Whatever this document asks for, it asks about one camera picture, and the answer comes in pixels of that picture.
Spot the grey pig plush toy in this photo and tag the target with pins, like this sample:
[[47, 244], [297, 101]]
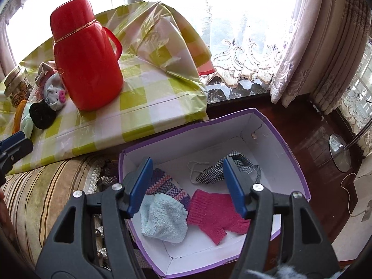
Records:
[[56, 94]]

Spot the magenta knitted glove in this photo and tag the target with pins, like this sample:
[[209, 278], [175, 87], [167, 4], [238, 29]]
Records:
[[209, 212]]

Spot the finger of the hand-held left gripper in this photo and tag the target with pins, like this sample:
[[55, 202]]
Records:
[[5, 161], [20, 146]]

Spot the black white checked face mask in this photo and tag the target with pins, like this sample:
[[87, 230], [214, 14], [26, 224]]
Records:
[[212, 170]]

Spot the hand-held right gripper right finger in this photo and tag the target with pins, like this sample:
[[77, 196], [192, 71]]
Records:
[[234, 186]]

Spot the red thermos jug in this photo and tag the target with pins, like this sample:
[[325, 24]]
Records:
[[87, 64]]

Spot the chrome floor lamp base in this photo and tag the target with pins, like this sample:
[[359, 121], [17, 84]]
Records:
[[340, 151]]

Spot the sheer lace curtain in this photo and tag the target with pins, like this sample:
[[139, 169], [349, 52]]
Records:
[[247, 55]]

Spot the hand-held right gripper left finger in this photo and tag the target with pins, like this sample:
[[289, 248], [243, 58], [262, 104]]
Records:
[[141, 186]]

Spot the purple striped knit cloth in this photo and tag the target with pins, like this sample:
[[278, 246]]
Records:
[[167, 184]]

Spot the clear jar with dark label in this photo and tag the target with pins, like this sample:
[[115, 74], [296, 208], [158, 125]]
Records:
[[16, 90]]

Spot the orange plastic item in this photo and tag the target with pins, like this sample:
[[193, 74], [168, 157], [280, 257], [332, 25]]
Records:
[[18, 116]]

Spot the black scrunchie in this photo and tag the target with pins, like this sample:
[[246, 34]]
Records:
[[42, 114]]

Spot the light blue fleece cloth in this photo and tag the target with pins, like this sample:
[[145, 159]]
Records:
[[165, 221]]

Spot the purple cardboard box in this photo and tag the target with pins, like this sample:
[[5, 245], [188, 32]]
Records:
[[203, 133]]

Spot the dark marble window sill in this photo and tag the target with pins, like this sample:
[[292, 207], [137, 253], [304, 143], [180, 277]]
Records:
[[232, 91]]

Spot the light green soft pad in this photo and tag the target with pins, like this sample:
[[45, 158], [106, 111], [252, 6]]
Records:
[[27, 120]]

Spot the pink floral cloth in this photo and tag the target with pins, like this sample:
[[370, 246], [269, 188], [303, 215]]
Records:
[[43, 69]]

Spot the green checked plastic tablecloth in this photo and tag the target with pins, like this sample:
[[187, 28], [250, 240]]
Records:
[[145, 93]]

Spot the striped sofa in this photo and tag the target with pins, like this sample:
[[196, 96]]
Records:
[[37, 197]]

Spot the pink plastic container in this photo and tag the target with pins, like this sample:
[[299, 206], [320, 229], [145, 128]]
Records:
[[206, 67]]

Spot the beige patterned curtain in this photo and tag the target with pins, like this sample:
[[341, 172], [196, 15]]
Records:
[[319, 49]]

